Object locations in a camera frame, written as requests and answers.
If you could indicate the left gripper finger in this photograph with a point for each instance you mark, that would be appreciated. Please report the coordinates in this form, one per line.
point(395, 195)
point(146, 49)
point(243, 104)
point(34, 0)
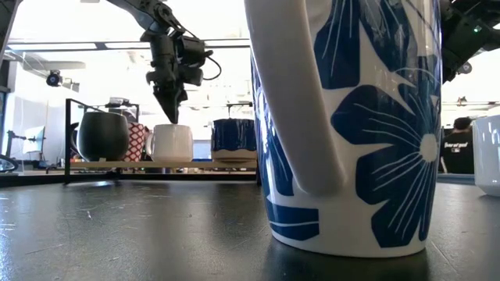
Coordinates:
point(176, 99)
point(166, 101)

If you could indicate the black ceiling spotlight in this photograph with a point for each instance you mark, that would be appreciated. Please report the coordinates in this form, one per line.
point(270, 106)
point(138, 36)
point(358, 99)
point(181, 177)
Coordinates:
point(54, 79)
point(465, 68)

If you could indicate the white monitor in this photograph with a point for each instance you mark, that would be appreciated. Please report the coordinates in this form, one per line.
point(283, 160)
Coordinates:
point(34, 139)

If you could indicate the tall white blue flower mug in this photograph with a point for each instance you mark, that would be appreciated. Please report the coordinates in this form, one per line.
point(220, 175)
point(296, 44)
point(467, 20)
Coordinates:
point(336, 234)

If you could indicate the wooden shelf with black posts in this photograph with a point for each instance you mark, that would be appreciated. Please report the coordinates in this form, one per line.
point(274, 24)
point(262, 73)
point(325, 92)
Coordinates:
point(176, 165)

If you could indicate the white mug with pink inside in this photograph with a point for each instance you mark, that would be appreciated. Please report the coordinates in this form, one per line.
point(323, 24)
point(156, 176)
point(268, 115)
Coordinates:
point(488, 156)

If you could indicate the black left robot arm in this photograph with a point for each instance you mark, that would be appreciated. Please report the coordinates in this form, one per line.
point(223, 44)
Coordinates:
point(136, 9)

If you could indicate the white mug with green inside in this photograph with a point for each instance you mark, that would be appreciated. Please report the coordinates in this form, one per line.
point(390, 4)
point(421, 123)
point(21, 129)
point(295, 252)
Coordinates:
point(172, 144)

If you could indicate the person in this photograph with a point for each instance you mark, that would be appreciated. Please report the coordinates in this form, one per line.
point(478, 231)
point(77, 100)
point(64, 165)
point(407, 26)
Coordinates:
point(459, 152)

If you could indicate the black table mat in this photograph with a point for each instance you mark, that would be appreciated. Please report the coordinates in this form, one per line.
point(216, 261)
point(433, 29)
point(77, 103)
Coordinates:
point(156, 234)

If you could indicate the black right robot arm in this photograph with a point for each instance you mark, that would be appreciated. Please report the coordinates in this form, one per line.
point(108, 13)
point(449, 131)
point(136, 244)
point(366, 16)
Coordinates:
point(468, 35)

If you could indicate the black aluminium table frame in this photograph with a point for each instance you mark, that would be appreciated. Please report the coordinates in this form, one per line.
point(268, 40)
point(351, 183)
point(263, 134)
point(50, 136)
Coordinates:
point(156, 176)

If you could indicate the dark teal round mug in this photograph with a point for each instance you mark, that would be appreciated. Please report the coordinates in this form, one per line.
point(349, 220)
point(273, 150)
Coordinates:
point(103, 136)

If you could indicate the red white patterned mug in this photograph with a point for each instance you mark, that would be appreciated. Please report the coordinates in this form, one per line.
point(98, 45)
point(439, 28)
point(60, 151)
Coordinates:
point(136, 142)

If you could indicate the glossy dark blue mug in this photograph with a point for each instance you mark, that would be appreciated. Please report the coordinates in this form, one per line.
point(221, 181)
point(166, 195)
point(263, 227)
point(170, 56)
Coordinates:
point(234, 136)

